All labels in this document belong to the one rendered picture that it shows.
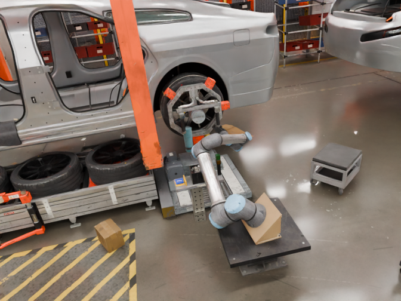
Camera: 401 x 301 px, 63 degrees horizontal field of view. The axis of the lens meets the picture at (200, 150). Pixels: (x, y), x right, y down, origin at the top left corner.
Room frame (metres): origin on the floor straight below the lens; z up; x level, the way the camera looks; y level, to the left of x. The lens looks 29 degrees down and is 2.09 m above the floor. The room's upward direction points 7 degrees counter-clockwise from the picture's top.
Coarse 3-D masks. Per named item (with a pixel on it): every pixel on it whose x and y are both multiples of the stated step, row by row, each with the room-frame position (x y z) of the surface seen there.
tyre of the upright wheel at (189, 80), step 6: (186, 72) 3.32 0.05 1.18; (192, 72) 3.34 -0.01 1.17; (174, 78) 3.25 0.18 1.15; (180, 78) 3.17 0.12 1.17; (186, 78) 3.12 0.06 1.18; (192, 78) 3.12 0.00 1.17; (198, 78) 3.13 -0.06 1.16; (204, 78) 3.15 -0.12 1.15; (168, 84) 3.22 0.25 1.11; (174, 84) 3.10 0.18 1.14; (180, 84) 3.10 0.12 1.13; (186, 84) 3.11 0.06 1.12; (162, 90) 3.25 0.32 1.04; (174, 90) 3.08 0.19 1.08; (216, 90) 3.16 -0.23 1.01; (162, 96) 3.15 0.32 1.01; (222, 96) 3.18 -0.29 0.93; (162, 102) 3.07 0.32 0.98; (162, 108) 3.06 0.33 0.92; (162, 114) 3.06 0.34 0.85; (222, 114) 3.17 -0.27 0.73; (168, 120) 3.06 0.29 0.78; (168, 126) 3.06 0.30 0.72; (174, 132) 3.08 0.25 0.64
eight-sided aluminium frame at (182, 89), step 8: (184, 88) 3.02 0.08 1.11; (192, 88) 3.03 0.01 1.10; (200, 88) 3.05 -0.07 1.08; (208, 88) 3.06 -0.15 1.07; (176, 96) 3.00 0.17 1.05; (216, 96) 3.08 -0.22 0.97; (168, 104) 3.00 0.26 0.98; (168, 112) 2.99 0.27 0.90; (176, 128) 2.99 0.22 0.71; (208, 128) 3.06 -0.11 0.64
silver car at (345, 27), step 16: (336, 0) 5.30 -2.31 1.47; (352, 0) 5.45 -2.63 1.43; (368, 0) 5.20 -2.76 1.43; (384, 0) 5.53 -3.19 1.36; (400, 0) 5.33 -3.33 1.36; (336, 16) 4.85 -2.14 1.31; (352, 16) 4.59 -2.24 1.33; (368, 16) 4.29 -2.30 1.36; (384, 16) 4.30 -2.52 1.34; (400, 16) 3.86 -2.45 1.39; (336, 32) 4.61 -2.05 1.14; (352, 32) 4.29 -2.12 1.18; (368, 32) 4.07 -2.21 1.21; (384, 32) 3.91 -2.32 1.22; (400, 32) 3.80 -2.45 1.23; (336, 48) 4.59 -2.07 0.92; (352, 48) 4.25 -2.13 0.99; (368, 48) 4.03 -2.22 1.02; (384, 48) 3.87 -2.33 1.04; (400, 48) 3.78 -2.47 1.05; (368, 64) 4.05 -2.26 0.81; (384, 64) 3.88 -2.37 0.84; (400, 64) 3.78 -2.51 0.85
